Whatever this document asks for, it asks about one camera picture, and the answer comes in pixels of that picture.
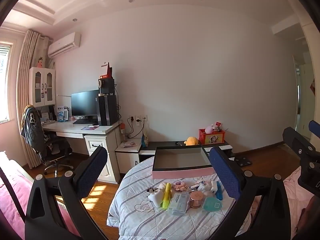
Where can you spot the pink bed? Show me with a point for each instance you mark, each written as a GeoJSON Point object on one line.
{"type": "Point", "coordinates": [15, 187]}

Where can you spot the low black and white cabinet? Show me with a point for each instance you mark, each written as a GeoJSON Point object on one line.
{"type": "Point", "coordinates": [217, 147]}

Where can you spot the small doll figure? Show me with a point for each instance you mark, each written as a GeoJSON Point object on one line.
{"type": "Point", "coordinates": [40, 62]}

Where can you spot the blue snack bag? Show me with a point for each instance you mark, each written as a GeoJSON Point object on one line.
{"type": "Point", "coordinates": [145, 141]}

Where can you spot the orange capped water bottle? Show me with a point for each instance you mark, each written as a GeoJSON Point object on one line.
{"type": "Point", "coordinates": [123, 132]}

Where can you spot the pink plush toy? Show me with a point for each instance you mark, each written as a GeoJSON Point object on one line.
{"type": "Point", "coordinates": [209, 128]}

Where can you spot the black speaker box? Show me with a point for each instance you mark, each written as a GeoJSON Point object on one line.
{"type": "Point", "coordinates": [106, 86]}

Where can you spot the beige curtain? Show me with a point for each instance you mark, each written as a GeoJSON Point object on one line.
{"type": "Point", "coordinates": [26, 80]}

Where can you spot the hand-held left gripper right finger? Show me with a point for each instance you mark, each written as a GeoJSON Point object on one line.
{"type": "Point", "coordinates": [222, 170]}

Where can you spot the grey jacket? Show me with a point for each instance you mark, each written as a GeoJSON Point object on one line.
{"type": "Point", "coordinates": [31, 125]}

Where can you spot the yellow octopus plush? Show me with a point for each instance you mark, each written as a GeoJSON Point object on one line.
{"type": "Point", "coordinates": [191, 141]}

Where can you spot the pink tissue pack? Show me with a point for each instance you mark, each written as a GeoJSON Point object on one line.
{"type": "Point", "coordinates": [128, 144]}

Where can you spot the pink printed pillow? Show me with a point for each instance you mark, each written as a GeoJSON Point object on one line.
{"type": "Point", "coordinates": [292, 192]}

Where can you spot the sliding door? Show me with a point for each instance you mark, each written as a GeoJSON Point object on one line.
{"type": "Point", "coordinates": [300, 92]}

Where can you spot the black office chair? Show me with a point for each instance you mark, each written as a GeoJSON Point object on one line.
{"type": "Point", "coordinates": [55, 150]}

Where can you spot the row of books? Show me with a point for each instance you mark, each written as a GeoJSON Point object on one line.
{"type": "Point", "coordinates": [48, 115]}

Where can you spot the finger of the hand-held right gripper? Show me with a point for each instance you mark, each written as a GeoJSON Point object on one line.
{"type": "Point", "coordinates": [314, 126]}
{"type": "Point", "coordinates": [296, 140]}

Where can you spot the red flat box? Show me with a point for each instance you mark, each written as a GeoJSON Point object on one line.
{"type": "Point", "coordinates": [103, 76]}

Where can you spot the rose gold jar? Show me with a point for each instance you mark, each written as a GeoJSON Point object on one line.
{"type": "Point", "coordinates": [196, 199]}

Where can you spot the black computer tower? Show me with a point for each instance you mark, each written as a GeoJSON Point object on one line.
{"type": "Point", "coordinates": [107, 110]}

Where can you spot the yellow highlighter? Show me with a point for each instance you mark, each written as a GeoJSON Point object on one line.
{"type": "Point", "coordinates": [167, 196]}

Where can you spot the white air conditioner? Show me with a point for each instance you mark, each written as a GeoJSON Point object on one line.
{"type": "Point", "coordinates": [63, 45]}

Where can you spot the white animal figurine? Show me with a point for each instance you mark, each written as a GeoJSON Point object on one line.
{"type": "Point", "coordinates": [201, 188]}

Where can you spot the pink block figure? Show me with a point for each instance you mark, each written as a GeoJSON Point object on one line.
{"type": "Point", "coordinates": [180, 187]}

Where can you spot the blue and white box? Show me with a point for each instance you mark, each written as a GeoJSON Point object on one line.
{"type": "Point", "coordinates": [62, 113]}

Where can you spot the white power bank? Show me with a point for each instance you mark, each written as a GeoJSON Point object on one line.
{"type": "Point", "coordinates": [211, 187]}

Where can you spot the black computer monitor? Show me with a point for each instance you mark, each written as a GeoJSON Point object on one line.
{"type": "Point", "coordinates": [85, 103]}

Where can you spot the white wall socket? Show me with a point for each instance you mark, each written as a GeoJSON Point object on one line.
{"type": "Point", "coordinates": [144, 118]}
{"type": "Point", "coordinates": [130, 118]}
{"type": "Point", "coordinates": [137, 118]}

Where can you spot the white plug adapter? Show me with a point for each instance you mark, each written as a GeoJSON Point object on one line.
{"type": "Point", "coordinates": [155, 197]}

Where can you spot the person's right forearm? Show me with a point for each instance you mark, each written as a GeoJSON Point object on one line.
{"type": "Point", "coordinates": [307, 217]}

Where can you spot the white desk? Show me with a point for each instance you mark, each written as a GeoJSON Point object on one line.
{"type": "Point", "coordinates": [75, 128]}

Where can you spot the white hutch cabinet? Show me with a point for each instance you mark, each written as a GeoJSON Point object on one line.
{"type": "Point", "coordinates": [42, 87]}

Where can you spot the white bedside cabinet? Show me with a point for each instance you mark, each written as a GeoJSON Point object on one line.
{"type": "Point", "coordinates": [127, 160]}

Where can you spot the teal round case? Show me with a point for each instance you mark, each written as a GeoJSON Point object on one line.
{"type": "Point", "coordinates": [212, 204]}

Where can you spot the clear dental floss box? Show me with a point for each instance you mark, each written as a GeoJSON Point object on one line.
{"type": "Point", "coordinates": [178, 203]}

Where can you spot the pink gift box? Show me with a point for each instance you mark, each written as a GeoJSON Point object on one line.
{"type": "Point", "coordinates": [180, 158]}

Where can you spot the purple mouse pad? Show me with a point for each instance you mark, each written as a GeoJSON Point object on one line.
{"type": "Point", "coordinates": [90, 127]}

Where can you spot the red tag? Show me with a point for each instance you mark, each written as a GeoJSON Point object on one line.
{"type": "Point", "coordinates": [218, 124]}

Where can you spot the red storage crate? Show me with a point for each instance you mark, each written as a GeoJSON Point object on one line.
{"type": "Point", "coordinates": [212, 137]}

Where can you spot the window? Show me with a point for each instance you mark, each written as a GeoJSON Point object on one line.
{"type": "Point", "coordinates": [3, 85]}

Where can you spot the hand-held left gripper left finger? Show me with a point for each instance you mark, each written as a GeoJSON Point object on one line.
{"type": "Point", "coordinates": [91, 172]}

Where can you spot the red pennant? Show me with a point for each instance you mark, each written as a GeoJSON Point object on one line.
{"type": "Point", "coordinates": [109, 71]}

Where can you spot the black floor scale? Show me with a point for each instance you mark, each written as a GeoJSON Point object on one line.
{"type": "Point", "coordinates": [241, 161]}

